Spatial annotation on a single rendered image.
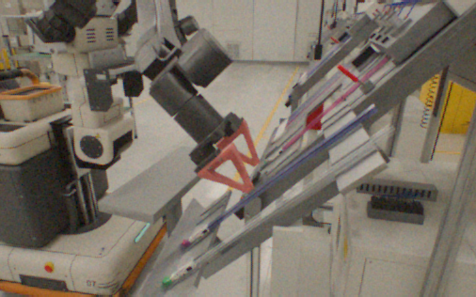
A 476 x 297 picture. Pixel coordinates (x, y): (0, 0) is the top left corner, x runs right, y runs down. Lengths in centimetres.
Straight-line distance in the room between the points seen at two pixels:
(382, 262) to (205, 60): 79
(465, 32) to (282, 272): 62
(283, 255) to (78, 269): 104
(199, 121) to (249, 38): 939
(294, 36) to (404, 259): 887
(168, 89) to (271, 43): 929
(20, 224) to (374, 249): 137
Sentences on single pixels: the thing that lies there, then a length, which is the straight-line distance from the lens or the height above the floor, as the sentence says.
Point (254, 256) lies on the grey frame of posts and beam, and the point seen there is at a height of 55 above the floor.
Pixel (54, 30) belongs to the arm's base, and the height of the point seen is 118.
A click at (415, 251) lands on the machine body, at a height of 62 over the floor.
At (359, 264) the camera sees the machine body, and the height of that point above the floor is 55.
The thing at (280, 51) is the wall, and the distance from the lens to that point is 971.
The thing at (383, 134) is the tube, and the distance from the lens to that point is 49.
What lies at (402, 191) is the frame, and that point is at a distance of 128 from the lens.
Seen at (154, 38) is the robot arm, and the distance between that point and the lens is 56.
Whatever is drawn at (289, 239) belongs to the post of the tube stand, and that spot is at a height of 80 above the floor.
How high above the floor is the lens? 121
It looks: 23 degrees down
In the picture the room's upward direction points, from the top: straight up
